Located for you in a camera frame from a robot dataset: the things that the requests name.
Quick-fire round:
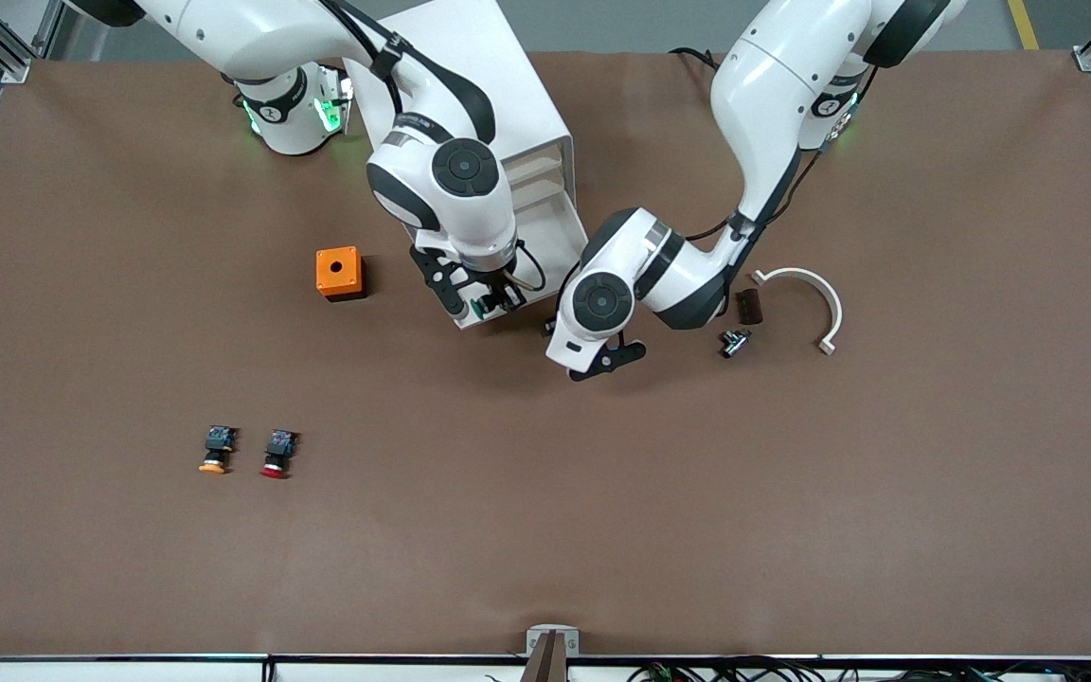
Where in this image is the white drawer cabinet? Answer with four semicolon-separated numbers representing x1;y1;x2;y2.
342;0;577;247

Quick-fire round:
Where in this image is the red mushroom push button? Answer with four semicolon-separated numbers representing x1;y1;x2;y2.
259;428;301;480

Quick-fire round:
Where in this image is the yellow mushroom push button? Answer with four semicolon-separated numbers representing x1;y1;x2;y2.
198;425;240;476

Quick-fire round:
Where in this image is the orange button enclosure box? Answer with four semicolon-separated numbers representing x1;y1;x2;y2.
315;246;367;303

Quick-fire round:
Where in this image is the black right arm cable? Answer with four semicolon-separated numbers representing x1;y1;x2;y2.
318;0;497;145

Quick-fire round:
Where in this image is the white curved plastic bracket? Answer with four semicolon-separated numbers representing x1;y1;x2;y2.
750;266;844;357

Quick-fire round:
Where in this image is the black arm base cable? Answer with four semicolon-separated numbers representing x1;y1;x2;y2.
668;45;728;75

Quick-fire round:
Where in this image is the tangled cable bundle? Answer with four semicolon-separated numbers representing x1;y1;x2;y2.
626;660;1091;682

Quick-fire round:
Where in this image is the white table edge rail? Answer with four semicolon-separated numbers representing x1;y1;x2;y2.
0;656;1091;682

